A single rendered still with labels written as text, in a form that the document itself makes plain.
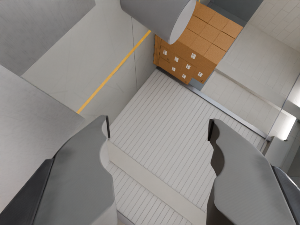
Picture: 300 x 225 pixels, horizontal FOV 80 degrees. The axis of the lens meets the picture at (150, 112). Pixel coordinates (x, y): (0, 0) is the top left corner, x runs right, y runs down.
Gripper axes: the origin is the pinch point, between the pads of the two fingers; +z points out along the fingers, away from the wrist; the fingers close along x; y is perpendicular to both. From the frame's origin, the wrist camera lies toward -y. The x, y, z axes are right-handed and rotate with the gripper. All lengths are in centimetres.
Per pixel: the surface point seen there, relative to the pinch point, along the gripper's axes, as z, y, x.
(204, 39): 290, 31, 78
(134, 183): 235, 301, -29
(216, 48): 280, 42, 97
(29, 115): 22.6, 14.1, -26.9
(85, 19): 160, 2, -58
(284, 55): 482, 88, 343
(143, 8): 180, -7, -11
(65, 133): 36, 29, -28
